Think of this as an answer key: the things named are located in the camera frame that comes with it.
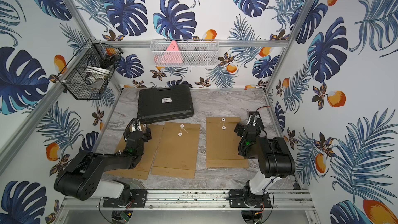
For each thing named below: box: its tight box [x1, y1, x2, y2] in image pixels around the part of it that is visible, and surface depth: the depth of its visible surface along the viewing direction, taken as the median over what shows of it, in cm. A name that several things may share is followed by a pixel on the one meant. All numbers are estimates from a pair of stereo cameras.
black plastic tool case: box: [136, 84, 195, 124], surface depth 106 cm
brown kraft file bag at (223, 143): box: [205, 116, 250, 168], surface depth 97 cm
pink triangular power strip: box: [157, 40, 183, 64], surface depth 92 cm
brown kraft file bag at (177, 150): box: [150, 121, 201, 179], surface depth 94 cm
